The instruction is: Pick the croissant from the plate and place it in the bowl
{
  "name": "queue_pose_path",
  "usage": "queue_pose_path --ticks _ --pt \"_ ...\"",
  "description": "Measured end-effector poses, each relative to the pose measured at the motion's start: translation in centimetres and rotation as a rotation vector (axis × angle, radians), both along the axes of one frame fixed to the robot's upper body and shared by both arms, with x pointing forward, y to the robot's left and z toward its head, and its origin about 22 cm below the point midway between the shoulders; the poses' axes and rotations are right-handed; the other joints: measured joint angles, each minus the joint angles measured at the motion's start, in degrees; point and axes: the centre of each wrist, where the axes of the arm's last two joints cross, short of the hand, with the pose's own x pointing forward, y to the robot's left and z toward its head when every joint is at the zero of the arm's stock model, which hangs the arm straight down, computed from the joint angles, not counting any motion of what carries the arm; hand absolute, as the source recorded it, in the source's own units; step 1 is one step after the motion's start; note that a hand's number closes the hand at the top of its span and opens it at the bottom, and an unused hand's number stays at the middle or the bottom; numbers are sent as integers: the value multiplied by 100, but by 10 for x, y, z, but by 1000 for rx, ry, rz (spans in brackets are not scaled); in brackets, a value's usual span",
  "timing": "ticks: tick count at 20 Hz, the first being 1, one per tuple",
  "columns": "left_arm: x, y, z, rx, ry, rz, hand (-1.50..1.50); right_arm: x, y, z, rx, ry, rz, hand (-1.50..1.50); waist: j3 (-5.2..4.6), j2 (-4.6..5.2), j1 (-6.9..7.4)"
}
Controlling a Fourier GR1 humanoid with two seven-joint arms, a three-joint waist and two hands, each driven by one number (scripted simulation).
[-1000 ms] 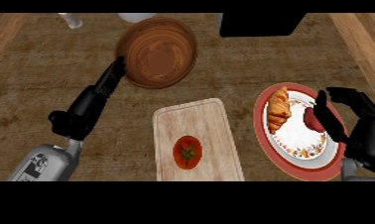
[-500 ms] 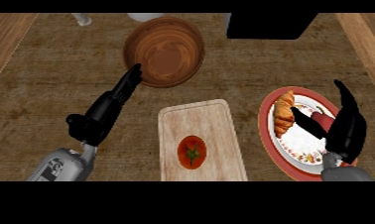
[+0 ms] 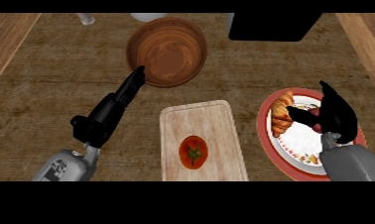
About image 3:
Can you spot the brown wooden bowl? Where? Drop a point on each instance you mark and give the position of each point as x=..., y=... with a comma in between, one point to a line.
x=167, y=52

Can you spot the small white object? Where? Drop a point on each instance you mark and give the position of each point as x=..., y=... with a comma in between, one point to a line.
x=86, y=18

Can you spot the pale wooden cutting board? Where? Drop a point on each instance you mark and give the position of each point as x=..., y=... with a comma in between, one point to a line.
x=202, y=142

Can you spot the black box appliance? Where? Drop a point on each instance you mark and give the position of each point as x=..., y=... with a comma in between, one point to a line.
x=273, y=26

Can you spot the white rounded object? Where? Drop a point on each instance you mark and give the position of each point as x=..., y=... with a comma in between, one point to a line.
x=148, y=16

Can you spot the red rimmed white plate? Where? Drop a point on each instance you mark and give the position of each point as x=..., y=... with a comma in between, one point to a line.
x=295, y=138

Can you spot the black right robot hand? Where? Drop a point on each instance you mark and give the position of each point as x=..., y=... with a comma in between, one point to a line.
x=337, y=112

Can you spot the golden brown croissant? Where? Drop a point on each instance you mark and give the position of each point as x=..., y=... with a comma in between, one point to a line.
x=282, y=114

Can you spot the red tomato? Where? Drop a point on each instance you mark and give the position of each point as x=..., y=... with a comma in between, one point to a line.
x=193, y=152

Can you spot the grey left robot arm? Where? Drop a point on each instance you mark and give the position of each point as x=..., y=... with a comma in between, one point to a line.
x=68, y=165

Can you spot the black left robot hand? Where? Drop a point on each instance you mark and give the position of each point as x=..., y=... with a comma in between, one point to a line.
x=108, y=112

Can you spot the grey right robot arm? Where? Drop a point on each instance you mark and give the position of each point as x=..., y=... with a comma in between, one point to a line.
x=345, y=162

